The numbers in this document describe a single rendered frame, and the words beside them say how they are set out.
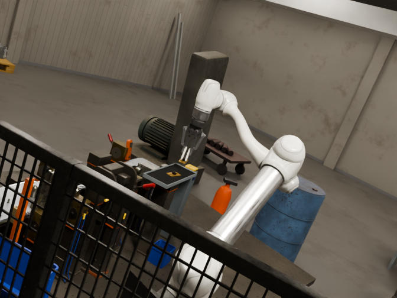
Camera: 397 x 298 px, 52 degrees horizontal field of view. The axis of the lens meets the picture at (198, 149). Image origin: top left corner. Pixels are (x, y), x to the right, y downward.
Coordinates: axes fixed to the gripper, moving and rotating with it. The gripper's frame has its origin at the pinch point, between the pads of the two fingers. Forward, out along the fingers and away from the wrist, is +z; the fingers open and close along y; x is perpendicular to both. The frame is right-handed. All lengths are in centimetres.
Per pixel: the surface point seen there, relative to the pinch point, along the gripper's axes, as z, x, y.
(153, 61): 47, -973, 294
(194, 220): 55, -50, -16
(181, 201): 29.6, -9.0, -6.3
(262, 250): 55, -48, -66
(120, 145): 20, -31, 44
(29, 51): 97, -647, 482
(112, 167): 6.4, 43.2, 23.6
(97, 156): 23, -5, 48
